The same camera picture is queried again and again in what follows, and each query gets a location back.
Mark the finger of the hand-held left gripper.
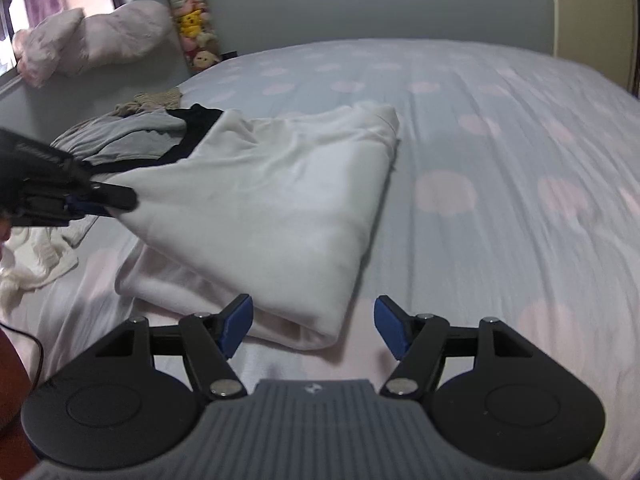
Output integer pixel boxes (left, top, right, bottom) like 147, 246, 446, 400
62, 199, 117, 221
75, 180, 139, 211

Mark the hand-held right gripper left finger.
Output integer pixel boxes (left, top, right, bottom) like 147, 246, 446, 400
95, 293, 253, 401

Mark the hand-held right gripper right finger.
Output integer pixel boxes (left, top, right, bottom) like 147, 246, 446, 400
374, 295, 547, 402

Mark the white sweatshirt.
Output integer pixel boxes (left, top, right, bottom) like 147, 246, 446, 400
102, 101, 401, 351

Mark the grey garment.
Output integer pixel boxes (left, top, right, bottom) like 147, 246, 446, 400
52, 110, 188, 166

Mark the white crinkled garment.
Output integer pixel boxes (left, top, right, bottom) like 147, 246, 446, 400
0, 212, 98, 311

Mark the khaki knit sweater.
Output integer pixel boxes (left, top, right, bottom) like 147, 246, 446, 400
114, 87, 183, 116

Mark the black garment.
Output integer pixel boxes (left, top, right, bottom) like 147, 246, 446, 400
90, 104, 223, 173

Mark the rolled grey dotted duvet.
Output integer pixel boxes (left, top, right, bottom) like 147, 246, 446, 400
12, 0, 173, 88

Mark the clear tube of plush toys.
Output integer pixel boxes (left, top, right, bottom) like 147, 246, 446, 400
160, 0, 222, 73

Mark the bed with pink dotted sheet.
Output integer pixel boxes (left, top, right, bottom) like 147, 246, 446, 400
0, 37, 640, 480

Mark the cream door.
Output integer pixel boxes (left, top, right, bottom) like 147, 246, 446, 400
552, 0, 640, 96

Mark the black cable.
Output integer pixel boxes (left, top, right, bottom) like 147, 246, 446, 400
0, 322, 43, 383

